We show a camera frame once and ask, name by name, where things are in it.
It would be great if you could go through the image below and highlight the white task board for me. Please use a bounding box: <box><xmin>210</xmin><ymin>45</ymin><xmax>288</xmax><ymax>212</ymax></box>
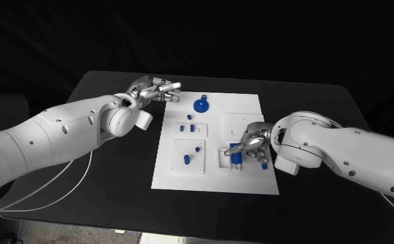
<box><xmin>151</xmin><ymin>90</ymin><xmax>282</xmax><ymax>196</ymax></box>

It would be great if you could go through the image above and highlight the large blue gear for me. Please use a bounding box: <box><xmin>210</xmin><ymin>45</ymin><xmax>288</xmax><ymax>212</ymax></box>
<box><xmin>194</xmin><ymin>98</ymin><xmax>211</xmax><ymax>113</ymax></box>

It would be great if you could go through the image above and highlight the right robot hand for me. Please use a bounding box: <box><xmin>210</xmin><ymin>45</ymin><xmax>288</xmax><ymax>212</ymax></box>
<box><xmin>223</xmin><ymin>121</ymin><xmax>276</xmax><ymax>165</ymax></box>

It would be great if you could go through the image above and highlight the long blue cylinder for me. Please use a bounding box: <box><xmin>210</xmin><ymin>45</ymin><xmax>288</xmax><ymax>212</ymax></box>
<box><xmin>230</xmin><ymin>142</ymin><xmax>244</xmax><ymax>165</ymax></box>

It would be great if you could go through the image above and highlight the white cable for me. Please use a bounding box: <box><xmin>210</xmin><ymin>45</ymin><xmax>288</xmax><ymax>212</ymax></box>
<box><xmin>0</xmin><ymin>159</ymin><xmax>76</xmax><ymax>210</ymax></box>
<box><xmin>0</xmin><ymin>150</ymin><xmax>94</xmax><ymax>213</ymax></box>
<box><xmin>379</xmin><ymin>192</ymin><xmax>394</xmax><ymax>205</ymax></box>
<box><xmin>320</xmin><ymin>117</ymin><xmax>344</xmax><ymax>130</ymax></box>

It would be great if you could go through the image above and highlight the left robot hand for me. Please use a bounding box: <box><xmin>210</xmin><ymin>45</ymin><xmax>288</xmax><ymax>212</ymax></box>
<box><xmin>125</xmin><ymin>75</ymin><xmax>182</xmax><ymax>109</ymax></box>

